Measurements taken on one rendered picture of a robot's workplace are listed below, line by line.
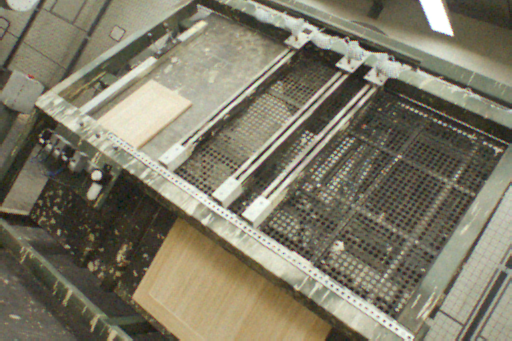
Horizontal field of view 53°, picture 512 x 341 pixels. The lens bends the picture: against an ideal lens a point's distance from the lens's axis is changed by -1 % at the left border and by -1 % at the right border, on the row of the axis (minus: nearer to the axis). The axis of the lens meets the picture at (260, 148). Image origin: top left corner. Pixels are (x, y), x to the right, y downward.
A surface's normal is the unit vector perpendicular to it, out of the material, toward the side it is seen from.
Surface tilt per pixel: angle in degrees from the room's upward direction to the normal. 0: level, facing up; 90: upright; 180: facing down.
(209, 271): 90
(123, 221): 90
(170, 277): 90
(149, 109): 57
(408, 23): 90
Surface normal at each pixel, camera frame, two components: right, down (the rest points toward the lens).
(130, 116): -0.06, -0.65
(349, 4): -0.48, -0.27
